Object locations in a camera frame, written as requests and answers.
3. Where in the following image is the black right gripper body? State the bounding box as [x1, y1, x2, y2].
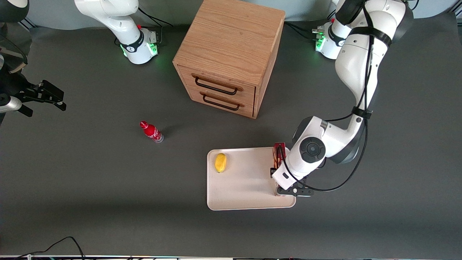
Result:
[15, 83, 44, 104]

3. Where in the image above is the red cookie box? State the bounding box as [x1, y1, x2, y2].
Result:
[273, 143, 288, 197]

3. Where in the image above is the cream rectangular plastic tray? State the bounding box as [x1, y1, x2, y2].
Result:
[207, 146, 296, 211]

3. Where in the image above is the short wooden drawer front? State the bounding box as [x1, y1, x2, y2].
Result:
[188, 88, 255, 118]

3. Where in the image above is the tall wooden drawer front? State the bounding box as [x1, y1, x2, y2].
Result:
[177, 65, 256, 104]

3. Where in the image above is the red cola bottle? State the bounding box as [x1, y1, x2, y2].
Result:
[140, 121, 164, 144]

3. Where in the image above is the wooden two-drawer cabinet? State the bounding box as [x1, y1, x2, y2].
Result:
[173, 0, 286, 119]

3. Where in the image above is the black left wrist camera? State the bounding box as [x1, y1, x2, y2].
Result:
[276, 185, 314, 198]

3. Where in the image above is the black metal drawer handle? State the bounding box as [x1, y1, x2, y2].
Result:
[200, 91, 244, 111]
[191, 73, 243, 96]

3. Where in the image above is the small black arm strap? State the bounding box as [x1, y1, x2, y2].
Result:
[352, 106, 373, 120]

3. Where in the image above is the black right base cable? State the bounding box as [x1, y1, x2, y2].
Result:
[137, 6, 174, 46]

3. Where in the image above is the black base cable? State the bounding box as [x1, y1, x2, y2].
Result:
[137, 6, 174, 46]
[284, 21, 320, 41]

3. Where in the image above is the long black loose cable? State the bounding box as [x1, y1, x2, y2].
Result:
[16, 236, 86, 260]

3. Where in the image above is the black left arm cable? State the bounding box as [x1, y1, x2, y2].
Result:
[276, 0, 374, 192]

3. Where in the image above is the black left base cable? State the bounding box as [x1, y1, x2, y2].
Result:
[284, 21, 320, 41]

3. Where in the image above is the wide black arm strap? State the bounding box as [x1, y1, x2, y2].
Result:
[348, 26, 392, 47]

